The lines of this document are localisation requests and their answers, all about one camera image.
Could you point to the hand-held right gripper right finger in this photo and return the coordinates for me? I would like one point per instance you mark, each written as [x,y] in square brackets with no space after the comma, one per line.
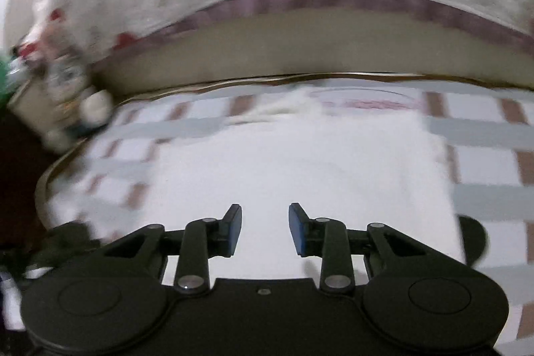
[297,233]

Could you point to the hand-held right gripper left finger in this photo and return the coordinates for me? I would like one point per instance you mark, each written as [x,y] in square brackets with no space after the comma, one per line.
[234,231]

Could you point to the white fleece garment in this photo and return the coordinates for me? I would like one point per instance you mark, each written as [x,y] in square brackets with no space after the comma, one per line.
[292,164]

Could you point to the dark green garment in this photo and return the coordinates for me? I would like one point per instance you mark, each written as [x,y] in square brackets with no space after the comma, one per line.
[66,243]

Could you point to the grey rabbit plush toy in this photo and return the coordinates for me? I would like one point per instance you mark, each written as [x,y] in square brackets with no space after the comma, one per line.
[96,105]

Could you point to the beige sofa backrest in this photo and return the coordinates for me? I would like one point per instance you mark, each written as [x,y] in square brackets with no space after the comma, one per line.
[292,43]

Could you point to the checked bed sheet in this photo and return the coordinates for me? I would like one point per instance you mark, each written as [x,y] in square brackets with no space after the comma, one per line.
[492,126]

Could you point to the pale blue garment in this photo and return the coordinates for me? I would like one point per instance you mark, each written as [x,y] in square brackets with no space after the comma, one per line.
[10,306]

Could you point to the green object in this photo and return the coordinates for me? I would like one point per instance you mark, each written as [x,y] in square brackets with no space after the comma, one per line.
[5,76]

